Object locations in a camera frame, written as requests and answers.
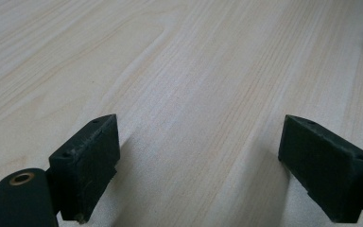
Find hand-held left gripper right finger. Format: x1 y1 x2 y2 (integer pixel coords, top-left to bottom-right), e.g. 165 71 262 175
277 113 363 224

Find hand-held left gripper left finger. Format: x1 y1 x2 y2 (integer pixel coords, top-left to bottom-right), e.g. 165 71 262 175
48 113 121 224

